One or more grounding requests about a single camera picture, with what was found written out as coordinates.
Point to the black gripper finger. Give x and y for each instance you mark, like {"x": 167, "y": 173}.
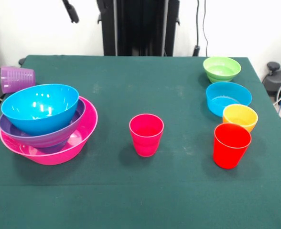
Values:
{"x": 72, "y": 13}

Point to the large light blue plastic bowl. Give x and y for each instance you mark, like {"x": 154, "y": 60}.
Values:
{"x": 59, "y": 117}

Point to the purple plastic bowl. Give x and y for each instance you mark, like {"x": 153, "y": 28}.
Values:
{"x": 16, "y": 136}

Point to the large pink plastic bowl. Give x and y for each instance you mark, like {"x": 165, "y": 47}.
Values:
{"x": 59, "y": 157}

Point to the purple plastic cup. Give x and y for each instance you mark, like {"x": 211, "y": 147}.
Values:
{"x": 17, "y": 78}

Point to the magenta plastic cup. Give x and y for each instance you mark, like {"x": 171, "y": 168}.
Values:
{"x": 146, "y": 140}

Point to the green plastic bowl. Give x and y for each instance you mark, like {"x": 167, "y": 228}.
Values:
{"x": 221, "y": 69}

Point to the shallow light blue plastic bowl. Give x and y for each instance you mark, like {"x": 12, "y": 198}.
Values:
{"x": 217, "y": 100}

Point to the orange plastic cup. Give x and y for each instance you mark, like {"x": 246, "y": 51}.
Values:
{"x": 241, "y": 117}

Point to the red plastic cup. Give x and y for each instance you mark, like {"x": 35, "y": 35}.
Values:
{"x": 229, "y": 152}

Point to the dark green tablecloth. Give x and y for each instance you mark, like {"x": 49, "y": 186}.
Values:
{"x": 178, "y": 202}

